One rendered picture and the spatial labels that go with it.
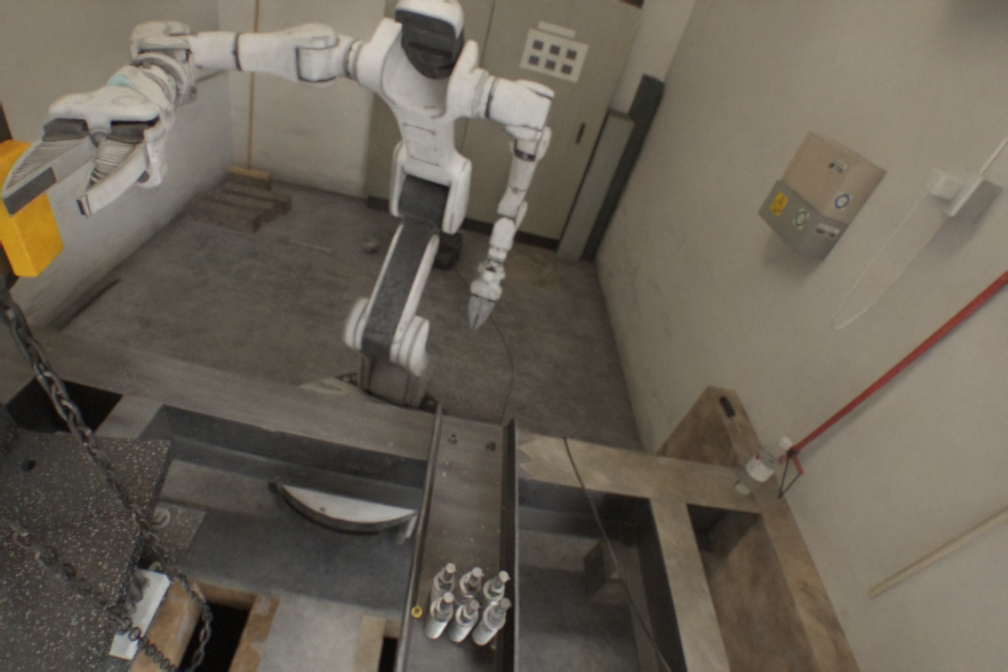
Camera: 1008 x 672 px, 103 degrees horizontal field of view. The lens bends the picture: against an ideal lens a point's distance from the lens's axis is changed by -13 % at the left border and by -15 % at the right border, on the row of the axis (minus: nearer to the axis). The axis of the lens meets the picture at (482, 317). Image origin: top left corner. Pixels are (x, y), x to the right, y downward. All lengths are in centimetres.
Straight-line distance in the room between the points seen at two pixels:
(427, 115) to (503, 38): 195
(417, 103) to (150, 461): 85
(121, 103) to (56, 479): 58
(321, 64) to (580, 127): 224
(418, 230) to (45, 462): 99
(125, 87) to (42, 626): 65
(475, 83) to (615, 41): 211
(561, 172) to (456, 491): 246
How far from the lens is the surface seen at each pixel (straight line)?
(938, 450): 133
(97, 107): 59
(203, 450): 149
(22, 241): 78
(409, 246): 138
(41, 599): 84
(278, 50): 111
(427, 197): 134
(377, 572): 173
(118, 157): 53
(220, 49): 114
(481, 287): 157
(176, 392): 131
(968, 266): 137
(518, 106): 100
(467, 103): 101
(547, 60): 302
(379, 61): 106
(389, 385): 172
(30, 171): 53
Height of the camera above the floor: 161
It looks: 37 degrees down
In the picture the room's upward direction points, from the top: 17 degrees clockwise
